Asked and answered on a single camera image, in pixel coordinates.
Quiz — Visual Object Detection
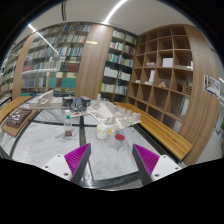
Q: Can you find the brown relief model board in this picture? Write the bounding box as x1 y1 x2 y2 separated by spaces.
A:
2 108 37 137

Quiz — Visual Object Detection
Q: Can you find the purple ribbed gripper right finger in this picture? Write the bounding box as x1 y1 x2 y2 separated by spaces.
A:
132 144 159 185

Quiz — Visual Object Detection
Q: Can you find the wooden cubby shelf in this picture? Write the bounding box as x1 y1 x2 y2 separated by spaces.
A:
127 24 193 132

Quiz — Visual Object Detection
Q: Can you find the wooden bench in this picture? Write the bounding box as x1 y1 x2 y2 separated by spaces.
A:
0 96 31 123
116 102 193 160

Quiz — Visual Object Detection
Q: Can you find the white architectural city model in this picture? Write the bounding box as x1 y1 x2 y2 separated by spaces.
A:
87 94 141 131

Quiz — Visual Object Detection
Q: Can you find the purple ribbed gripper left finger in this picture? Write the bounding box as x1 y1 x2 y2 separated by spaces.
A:
65 143 91 184

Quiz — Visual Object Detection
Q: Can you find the clear plastic water bottle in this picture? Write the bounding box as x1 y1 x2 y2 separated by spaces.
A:
64 110 72 137

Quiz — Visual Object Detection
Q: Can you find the red bottle cap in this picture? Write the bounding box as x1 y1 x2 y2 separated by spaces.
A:
115 134 125 141

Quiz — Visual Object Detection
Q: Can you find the dark grey building model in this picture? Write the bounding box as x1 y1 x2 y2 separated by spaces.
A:
62 96 91 111

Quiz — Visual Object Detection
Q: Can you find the glass-front bookcase with books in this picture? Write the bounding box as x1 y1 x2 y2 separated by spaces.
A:
21 22 91 96

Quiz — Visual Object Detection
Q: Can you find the wooden bench right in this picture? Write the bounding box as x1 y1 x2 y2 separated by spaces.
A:
116 102 193 160

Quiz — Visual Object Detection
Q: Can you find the dark bookshelf with books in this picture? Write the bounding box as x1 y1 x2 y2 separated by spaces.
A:
101 29 137 102

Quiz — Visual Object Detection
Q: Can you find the white mug yellow handle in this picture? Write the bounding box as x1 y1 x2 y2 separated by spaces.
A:
97 124 111 140

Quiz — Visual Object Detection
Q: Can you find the white building model left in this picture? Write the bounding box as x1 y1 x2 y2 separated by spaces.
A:
29 90 62 109

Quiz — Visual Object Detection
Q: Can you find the wooden bench left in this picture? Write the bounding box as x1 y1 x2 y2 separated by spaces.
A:
0 96 31 123

